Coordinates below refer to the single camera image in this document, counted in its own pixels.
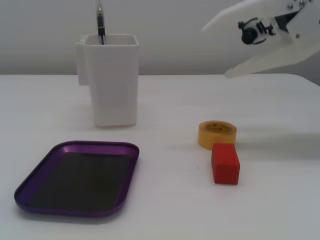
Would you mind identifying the red plastic block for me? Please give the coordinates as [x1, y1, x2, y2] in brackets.
[210, 142, 241, 186]

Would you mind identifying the small black gripper camera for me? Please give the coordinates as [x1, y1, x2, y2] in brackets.
[237, 16, 279, 47]

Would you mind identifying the white pen holder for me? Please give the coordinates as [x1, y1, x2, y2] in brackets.
[74, 34, 140, 129]

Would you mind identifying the black pen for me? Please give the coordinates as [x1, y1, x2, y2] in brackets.
[96, 0, 107, 46]

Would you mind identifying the purple metal tray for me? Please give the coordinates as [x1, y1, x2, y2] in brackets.
[14, 140, 141, 218]

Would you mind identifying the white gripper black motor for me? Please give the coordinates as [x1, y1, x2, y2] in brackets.
[200, 0, 320, 79]

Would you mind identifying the yellow tape roll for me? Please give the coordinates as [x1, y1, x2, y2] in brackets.
[197, 120, 238, 151]

